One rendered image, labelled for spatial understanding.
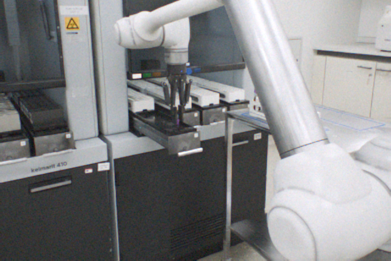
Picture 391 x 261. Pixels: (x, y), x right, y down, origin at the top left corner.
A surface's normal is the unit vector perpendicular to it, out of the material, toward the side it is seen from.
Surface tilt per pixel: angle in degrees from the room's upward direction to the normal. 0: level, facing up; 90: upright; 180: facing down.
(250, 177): 90
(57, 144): 90
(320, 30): 90
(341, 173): 53
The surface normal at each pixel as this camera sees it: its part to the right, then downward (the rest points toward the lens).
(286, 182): -0.86, -0.08
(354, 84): -0.85, 0.14
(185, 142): 0.53, 0.22
